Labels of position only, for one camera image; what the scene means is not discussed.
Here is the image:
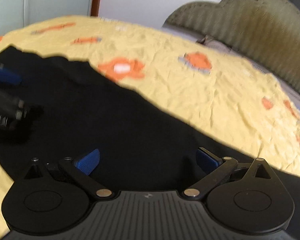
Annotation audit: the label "green scalloped headboard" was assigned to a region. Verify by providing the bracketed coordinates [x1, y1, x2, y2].
[165, 0, 300, 94]

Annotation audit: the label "yellow floral bedsheet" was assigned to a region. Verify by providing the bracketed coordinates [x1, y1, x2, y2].
[0, 15, 300, 238]

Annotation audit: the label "black pants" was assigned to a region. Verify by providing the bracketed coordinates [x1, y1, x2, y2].
[0, 47, 300, 239]

